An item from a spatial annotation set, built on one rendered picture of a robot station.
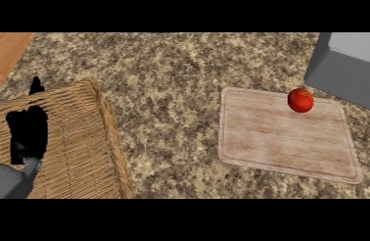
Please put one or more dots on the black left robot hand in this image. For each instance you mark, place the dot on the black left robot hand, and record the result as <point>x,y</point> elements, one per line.
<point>28,130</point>

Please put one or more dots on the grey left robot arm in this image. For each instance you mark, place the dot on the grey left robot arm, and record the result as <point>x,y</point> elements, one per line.
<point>15,181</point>

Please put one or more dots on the pale wooden cutting board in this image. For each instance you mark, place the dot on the pale wooden cutting board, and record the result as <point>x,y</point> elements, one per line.
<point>286,135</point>

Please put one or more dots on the brown wicker basket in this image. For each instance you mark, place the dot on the brown wicker basket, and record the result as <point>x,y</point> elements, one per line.
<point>76,143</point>

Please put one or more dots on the brown wooden panel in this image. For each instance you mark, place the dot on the brown wooden panel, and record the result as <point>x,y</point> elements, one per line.
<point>12,50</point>

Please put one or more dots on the red tomato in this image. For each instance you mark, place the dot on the red tomato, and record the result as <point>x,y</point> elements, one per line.
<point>301,100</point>

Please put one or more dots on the grey appliance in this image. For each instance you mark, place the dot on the grey appliance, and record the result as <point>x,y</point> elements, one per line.
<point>339,67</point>

